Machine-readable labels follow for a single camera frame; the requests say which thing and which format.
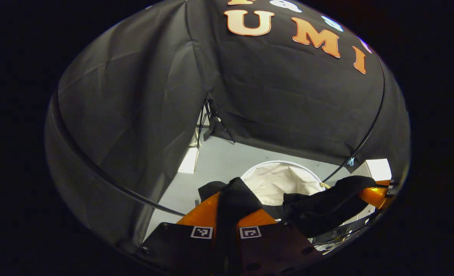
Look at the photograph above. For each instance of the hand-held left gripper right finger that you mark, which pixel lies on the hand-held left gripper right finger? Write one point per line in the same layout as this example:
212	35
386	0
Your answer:
277	245

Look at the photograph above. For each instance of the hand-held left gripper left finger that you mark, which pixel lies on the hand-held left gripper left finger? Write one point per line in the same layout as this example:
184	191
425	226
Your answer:
181	245

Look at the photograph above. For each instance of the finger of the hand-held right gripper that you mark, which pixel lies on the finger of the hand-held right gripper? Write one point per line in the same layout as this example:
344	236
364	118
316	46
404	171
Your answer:
387	183
376	196

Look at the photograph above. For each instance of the black jacket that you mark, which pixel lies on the black jacket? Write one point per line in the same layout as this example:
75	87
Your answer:
319	211

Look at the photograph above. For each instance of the white laundry hamper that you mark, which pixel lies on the white laundry hamper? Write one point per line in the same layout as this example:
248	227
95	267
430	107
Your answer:
277	180

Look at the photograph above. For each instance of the small blue tie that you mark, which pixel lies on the small blue tie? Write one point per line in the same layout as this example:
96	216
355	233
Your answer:
350	161

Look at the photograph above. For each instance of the black tripod stand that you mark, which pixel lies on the black tripod stand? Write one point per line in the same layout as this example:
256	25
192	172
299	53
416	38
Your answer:
211	115

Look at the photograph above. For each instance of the black backdrop cloth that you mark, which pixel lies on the black backdrop cloth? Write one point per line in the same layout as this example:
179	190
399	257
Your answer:
135	96

